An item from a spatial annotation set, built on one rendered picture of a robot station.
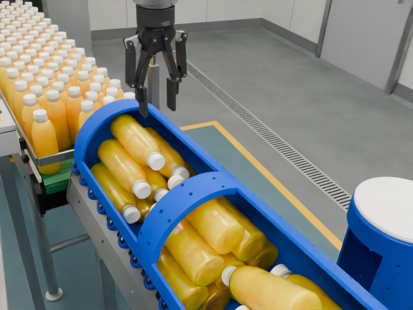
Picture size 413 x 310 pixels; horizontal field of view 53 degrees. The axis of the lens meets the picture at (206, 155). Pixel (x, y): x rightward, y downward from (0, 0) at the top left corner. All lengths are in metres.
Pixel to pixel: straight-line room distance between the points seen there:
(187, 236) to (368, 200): 0.57
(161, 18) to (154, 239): 0.42
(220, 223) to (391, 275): 0.57
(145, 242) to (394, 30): 4.19
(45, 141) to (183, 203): 0.71
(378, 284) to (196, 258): 0.60
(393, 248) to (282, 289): 0.52
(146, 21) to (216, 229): 0.41
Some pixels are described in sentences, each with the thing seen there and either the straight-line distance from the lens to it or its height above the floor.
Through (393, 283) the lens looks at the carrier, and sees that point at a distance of 1.23.
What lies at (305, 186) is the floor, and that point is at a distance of 3.03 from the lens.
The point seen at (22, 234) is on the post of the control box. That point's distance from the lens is 1.71.
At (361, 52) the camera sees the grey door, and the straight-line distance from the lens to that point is 5.07.
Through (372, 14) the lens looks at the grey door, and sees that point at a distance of 4.96.
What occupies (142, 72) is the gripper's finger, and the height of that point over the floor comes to 1.40.
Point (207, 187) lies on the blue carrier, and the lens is 0.81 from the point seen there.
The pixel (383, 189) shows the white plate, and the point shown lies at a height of 1.04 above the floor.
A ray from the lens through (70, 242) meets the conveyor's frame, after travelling 2.07.
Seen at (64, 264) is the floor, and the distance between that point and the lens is 2.41.
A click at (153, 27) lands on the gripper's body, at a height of 1.50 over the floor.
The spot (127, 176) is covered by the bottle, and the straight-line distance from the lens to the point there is 1.01.
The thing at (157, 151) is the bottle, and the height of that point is 1.18.
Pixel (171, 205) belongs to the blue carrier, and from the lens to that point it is 0.81.
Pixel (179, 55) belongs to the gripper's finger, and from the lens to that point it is 0.91.
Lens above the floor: 1.72
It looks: 32 degrees down
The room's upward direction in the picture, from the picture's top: 4 degrees clockwise
